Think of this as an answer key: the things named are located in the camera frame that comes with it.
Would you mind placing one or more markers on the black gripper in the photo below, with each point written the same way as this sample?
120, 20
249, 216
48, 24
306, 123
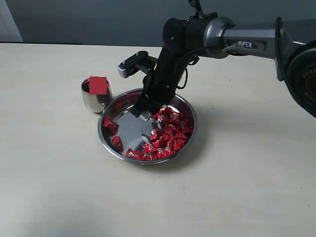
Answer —
160, 87

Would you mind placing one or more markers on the round stainless steel plate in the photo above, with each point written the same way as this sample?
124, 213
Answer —
135, 131

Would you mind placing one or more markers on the red candy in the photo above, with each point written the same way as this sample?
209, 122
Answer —
134, 154
110, 124
97, 85
185, 126
117, 143

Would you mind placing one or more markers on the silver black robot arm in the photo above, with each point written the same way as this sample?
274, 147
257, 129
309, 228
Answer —
291, 44

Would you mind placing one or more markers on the stainless steel cup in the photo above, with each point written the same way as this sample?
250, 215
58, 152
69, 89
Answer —
95, 103

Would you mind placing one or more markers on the red wrapped candy bottom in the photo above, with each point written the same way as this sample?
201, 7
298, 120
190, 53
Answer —
134, 154

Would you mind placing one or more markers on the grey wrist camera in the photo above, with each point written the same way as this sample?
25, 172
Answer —
140, 61

